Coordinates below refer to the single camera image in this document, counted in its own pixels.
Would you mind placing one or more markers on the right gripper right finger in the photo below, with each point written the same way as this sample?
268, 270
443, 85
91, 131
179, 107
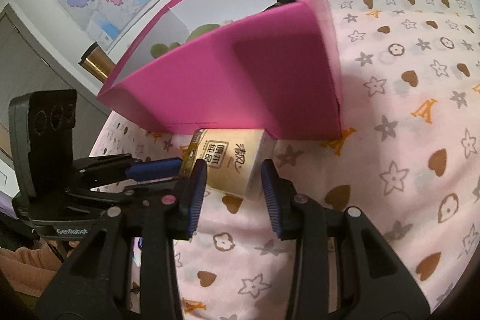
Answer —
344, 268

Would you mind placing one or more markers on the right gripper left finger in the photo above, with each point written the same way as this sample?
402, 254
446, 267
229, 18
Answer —
125, 267

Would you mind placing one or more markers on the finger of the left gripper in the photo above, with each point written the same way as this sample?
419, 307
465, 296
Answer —
150, 186
155, 170

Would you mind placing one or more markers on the yellow pocket tissue pack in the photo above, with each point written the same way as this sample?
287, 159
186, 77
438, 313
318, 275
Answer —
233, 158

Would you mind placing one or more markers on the green frog plush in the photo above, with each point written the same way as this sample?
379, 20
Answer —
160, 49

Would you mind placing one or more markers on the peach sleeve forearm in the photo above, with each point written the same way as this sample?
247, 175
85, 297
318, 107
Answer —
29, 271

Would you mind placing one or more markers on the grey door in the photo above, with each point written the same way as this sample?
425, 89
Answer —
26, 66

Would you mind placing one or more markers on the gold travel tumbler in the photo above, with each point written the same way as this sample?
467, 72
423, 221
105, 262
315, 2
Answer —
97, 62

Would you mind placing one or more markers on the pink cardboard box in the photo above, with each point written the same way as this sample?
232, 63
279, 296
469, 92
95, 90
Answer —
276, 70

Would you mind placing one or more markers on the pink patterned tablecloth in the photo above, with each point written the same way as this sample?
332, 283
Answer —
408, 157

